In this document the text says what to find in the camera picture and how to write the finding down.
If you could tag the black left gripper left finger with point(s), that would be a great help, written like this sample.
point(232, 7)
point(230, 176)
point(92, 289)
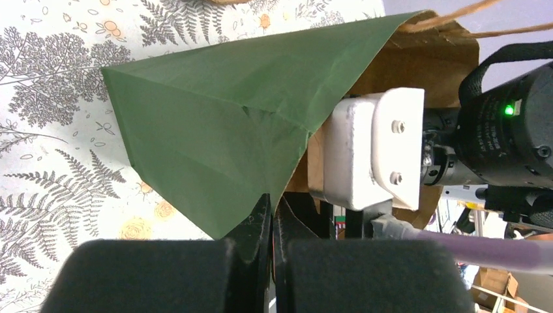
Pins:
point(226, 275)

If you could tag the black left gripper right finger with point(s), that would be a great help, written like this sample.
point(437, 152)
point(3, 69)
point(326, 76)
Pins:
point(361, 275)

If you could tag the green paper bag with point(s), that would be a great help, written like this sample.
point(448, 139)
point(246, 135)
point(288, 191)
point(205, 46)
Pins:
point(212, 129)

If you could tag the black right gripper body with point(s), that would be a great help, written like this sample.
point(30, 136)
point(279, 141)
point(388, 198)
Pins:
point(443, 169)

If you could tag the floral table mat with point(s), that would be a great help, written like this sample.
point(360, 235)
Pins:
point(65, 175)

